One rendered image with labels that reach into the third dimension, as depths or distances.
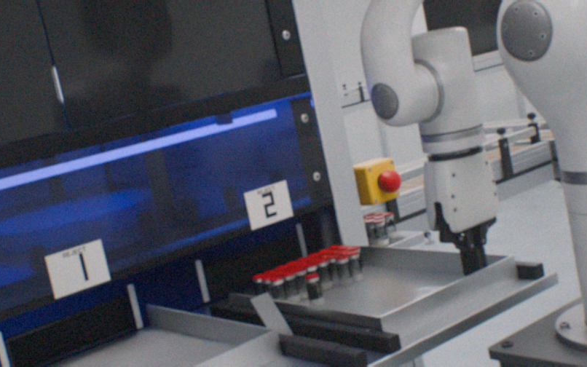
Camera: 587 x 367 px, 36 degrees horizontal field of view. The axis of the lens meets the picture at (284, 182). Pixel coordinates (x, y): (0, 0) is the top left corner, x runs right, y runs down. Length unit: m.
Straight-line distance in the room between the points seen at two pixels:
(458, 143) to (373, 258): 0.38
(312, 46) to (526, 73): 0.61
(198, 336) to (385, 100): 0.45
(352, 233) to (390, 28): 0.54
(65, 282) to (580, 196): 0.69
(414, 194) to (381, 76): 0.72
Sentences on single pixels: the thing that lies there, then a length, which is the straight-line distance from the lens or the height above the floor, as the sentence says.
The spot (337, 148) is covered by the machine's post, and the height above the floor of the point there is 1.08.
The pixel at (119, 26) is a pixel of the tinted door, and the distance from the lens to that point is 1.36.
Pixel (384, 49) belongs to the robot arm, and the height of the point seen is 1.23.
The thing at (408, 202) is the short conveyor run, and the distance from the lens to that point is 1.83.
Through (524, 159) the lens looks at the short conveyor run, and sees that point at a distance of 2.10.
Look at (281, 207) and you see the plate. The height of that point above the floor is 1.01.
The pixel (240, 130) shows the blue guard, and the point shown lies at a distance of 1.44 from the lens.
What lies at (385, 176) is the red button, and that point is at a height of 1.01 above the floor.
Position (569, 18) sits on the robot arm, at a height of 1.23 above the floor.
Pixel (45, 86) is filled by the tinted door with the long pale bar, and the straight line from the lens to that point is 1.30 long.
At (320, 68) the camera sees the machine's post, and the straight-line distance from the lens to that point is 1.55.
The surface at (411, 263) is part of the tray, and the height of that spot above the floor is 0.89.
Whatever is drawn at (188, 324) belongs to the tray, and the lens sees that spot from 1.35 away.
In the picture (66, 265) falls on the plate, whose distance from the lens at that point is 1.30.
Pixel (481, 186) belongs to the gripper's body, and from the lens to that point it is 1.24.
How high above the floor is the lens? 1.25
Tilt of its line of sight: 8 degrees down
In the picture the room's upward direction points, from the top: 12 degrees counter-clockwise
